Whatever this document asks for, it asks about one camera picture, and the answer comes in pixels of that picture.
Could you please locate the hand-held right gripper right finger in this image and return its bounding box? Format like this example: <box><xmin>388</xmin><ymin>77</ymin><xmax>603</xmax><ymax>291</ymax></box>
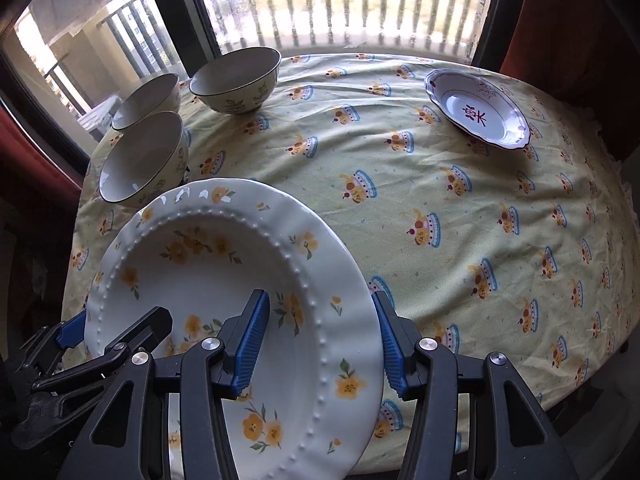
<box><xmin>371</xmin><ymin>290</ymin><xmax>582</xmax><ymax>480</ymax></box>

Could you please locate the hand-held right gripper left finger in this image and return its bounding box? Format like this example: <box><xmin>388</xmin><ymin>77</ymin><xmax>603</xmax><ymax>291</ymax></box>
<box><xmin>56</xmin><ymin>289</ymin><xmax>271</xmax><ymax>480</ymax></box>

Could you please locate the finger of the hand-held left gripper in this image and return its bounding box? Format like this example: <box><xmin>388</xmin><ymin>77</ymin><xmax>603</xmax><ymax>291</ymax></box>
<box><xmin>20</xmin><ymin>309</ymin><xmax>90</xmax><ymax>378</ymax></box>
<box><xmin>9</xmin><ymin>306</ymin><xmax>174</xmax><ymax>450</ymax></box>

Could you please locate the white plate with yellow flowers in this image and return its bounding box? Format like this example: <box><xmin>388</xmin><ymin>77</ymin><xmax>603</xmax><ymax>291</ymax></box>
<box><xmin>83</xmin><ymin>177</ymin><xmax>386</xmax><ymax>480</ymax></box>

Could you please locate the cream floral bowl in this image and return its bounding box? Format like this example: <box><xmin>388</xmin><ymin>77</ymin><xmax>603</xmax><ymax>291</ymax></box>
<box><xmin>188</xmin><ymin>46</ymin><xmax>282</xmax><ymax>115</ymax></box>
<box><xmin>98</xmin><ymin>110</ymin><xmax>190</xmax><ymax>209</ymax></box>
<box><xmin>110</xmin><ymin>73</ymin><xmax>182</xmax><ymax>134</ymax></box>

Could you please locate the red-rimmed white plate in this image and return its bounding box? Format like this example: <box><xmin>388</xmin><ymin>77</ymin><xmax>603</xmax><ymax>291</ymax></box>
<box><xmin>424</xmin><ymin>67</ymin><xmax>531</xmax><ymax>151</ymax></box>

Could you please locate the yellow printed tablecloth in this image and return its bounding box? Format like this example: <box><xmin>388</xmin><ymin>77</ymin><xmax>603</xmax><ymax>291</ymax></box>
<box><xmin>60</xmin><ymin>52</ymin><xmax>640</xmax><ymax>477</ymax></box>

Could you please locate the red curtain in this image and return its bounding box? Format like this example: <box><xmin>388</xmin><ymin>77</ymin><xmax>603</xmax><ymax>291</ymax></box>
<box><xmin>500</xmin><ymin>0</ymin><xmax>640</xmax><ymax>161</ymax></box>
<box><xmin>0</xmin><ymin>102</ymin><xmax>88</xmax><ymax>188</ymax></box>

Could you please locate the outdoor air conditioner unit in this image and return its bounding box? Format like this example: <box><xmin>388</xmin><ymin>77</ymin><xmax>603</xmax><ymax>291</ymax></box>
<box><xmin>76</xmin><ymin>94</ymin><xmax>122</xmax><ymax>137</ymax></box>

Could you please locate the white balcony balustrade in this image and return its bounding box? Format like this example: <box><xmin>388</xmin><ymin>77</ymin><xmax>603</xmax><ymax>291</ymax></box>
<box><xmin>192</xmin><ymin>0</ymin><xmax>498</xmax><ymax>53</ymax></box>

